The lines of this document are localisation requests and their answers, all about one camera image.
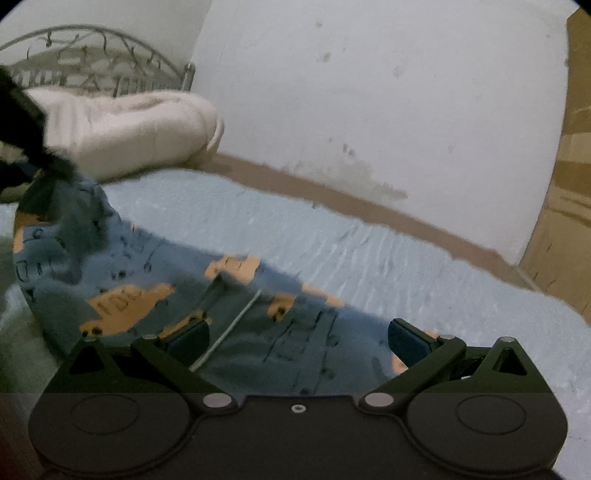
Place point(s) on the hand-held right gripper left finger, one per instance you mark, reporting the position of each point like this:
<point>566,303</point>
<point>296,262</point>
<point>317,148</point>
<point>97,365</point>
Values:
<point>187,340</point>

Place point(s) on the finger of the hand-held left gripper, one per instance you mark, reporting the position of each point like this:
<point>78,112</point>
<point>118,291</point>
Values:
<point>25,124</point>

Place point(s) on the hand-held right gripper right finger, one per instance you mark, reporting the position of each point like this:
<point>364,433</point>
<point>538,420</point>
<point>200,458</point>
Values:
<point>406,342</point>

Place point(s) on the blue car print pants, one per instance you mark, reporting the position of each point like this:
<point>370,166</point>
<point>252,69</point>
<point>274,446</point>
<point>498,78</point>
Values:
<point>277,332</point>

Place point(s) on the light blue quilted blanket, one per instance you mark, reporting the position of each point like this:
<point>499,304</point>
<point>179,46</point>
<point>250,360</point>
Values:
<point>369,258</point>

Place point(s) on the cream rolled comforter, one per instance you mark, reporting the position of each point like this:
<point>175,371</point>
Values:
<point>138,129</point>

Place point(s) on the grey metal bed headboard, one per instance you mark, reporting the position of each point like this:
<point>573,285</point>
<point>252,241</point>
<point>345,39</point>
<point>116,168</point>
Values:
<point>187,76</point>

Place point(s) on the plywood panel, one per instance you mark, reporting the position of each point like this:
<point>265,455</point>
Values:
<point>568,207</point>

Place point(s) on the brown wooden bed frame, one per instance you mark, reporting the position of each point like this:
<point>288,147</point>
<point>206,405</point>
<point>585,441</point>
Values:
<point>415,230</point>

